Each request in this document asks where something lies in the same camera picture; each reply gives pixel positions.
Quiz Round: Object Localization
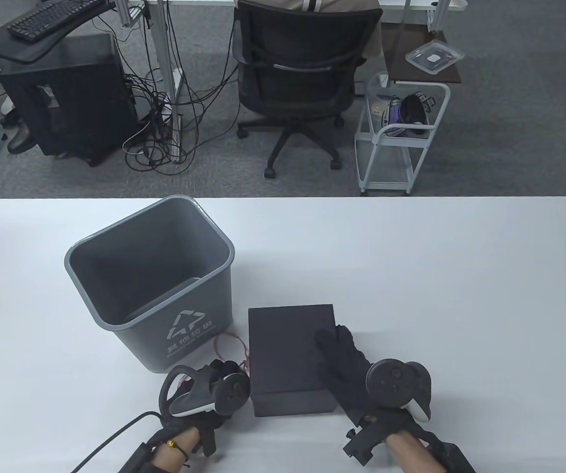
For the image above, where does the pink ribbon bow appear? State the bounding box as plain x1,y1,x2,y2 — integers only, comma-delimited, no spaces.
177,333,253,390

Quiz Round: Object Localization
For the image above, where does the black keyboard tray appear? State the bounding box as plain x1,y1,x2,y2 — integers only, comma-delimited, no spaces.
0,0,116,64

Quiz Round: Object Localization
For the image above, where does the black right forearm pack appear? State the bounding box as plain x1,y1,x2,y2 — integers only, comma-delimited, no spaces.
426,431,478,473

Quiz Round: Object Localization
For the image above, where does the black hand controller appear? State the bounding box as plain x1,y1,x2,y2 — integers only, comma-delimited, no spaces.
366,360,433,422
160,365,250,419

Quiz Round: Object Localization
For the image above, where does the black left forearm pack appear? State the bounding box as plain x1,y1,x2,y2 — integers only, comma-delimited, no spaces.
117,442,154,473

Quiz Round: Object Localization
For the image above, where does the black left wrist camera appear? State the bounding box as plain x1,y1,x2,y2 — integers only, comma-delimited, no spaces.
197,421,220,458

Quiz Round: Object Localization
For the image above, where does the black keyboard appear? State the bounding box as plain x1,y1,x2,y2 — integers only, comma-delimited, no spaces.
7,0,108,41

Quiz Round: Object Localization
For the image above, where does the person's left hand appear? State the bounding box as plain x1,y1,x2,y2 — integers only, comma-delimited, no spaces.
155,359,250,456

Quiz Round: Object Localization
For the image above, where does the black left hand controller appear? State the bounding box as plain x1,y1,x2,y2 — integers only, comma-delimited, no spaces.
160,365,250,419

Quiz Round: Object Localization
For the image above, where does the aluminium frame post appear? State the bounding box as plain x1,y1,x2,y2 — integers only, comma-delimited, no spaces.
115,0,146,26

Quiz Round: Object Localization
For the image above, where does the clear plastic container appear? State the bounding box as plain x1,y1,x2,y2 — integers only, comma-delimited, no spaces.
405,40,465,74

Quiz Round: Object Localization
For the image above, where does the white wire cart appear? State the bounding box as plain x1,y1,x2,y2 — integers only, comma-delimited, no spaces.
354,70,451,196

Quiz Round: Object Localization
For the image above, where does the black right hand controller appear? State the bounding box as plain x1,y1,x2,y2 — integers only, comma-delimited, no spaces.
366,360,433,422

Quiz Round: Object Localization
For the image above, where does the brown side table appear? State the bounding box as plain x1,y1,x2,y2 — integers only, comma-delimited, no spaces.
379,22,462,84

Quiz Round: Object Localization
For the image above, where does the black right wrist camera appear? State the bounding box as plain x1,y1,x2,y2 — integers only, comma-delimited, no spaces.
343,418,389,466

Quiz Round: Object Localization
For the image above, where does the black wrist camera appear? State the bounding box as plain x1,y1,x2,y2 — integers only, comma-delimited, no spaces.
343,418,389,466
197,421,220,458

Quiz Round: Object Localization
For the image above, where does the person's left forearm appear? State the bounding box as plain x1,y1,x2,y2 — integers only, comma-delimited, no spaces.
152,426,200,473

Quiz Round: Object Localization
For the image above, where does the black computer tower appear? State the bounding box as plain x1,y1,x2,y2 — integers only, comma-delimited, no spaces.
0,32,138,167

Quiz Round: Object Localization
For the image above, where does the black mesh office chair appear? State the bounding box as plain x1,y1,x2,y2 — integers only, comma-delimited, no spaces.
233,0,384,179

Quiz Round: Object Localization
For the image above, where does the black cable bundle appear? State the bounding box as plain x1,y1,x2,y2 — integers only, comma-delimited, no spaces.
115,0,239,174

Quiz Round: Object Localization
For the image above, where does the person's right forearm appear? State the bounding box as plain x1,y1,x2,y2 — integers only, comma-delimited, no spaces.
385,431,442,473

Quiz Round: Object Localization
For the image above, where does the person's right hand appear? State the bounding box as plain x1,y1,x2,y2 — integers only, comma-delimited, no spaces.
315,324,411,429

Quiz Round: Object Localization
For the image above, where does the black bead bracelet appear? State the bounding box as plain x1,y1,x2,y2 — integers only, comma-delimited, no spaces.
165,440,190,466

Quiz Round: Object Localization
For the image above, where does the black gift box lid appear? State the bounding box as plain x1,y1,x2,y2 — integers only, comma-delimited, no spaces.
248,304,337,396

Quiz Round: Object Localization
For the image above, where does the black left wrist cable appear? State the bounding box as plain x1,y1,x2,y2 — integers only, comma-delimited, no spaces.
68,413,158,473

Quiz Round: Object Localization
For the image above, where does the black shoe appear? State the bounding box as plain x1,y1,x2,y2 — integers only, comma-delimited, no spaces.
7,126,38,154

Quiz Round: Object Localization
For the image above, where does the black gift box base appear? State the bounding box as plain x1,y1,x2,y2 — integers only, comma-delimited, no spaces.
252,392,336,417

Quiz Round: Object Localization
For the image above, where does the grey plastic trash bin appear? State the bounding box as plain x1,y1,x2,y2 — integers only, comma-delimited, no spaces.
64,195,235,373

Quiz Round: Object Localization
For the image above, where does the white desk frame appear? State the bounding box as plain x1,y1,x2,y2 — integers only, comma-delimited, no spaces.
145,0,468,164

